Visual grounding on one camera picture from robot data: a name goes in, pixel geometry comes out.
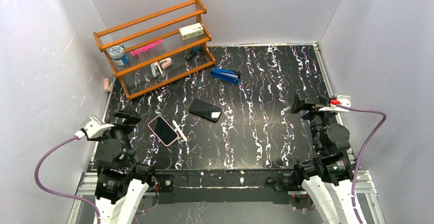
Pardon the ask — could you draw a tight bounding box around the white acrylic marker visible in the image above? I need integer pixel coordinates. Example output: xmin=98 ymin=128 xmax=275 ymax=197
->
xmin=172 ymin=120 xmax=188 ymax=142

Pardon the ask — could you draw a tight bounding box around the pink phone case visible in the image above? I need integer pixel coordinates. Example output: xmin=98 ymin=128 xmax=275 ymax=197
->
xmin=147 ymin=116 xmax=179 ymax=147

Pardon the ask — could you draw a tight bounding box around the orange wooden shelf rack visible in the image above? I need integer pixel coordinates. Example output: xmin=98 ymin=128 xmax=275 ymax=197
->
xmin=93 ymin=0 xmax=215 ymax=100

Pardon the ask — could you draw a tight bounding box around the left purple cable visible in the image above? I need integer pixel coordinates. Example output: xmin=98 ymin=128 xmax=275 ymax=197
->
xmin=34 ymin=135 xmax=102 ymax=224

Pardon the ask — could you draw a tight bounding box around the black cased phone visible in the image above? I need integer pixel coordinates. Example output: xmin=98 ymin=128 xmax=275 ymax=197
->
xmin=189 ymin=99 xmax=222 ymax=122

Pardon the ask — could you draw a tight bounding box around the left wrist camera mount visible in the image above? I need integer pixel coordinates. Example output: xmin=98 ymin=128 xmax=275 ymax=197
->
xmin=74 ymin=115 xmax=114 ymax=141

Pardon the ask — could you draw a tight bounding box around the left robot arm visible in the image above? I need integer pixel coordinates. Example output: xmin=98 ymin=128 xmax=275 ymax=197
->
xmin=84 ymin=105 xmax=156 ymax=223

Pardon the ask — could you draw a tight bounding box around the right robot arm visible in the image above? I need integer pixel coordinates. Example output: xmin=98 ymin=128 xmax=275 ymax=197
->
xmin=291 ymin=94 xmax=366 ymax=223

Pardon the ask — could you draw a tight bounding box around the blue lidded jar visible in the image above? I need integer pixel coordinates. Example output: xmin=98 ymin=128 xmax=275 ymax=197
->
xmin=108 ymin=46 xmax=128 ymax=66

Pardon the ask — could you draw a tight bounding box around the white red cardboard box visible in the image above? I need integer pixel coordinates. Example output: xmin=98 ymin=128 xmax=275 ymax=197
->
xmin=179 ymin=23 xmax=204 ymax=40

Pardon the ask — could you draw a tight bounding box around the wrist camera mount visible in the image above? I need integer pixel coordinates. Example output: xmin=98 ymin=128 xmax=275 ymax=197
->
xmin=319 ymin=95 xmax=351 ymax=113
xmin=74 ymin=115 xmax=114 ymax=141

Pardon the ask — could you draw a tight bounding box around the pink eraser on wall edge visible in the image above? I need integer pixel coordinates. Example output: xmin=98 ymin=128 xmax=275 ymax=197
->
xmin=103 ymin=78 xmax=112 ymax=92

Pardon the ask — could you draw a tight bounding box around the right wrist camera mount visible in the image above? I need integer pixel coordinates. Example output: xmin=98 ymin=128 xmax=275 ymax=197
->
xmin=319 ymin=95 xmax=351 ymax=113

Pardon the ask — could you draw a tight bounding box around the pink comb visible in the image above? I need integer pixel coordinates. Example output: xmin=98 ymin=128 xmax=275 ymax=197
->
xmin=131 ymin=39 xmax=163 ymax=56

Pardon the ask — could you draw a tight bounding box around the blue stapler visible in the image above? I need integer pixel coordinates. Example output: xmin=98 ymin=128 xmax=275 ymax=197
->
xmin=211 ymin=68 xmax=241 ymax=84

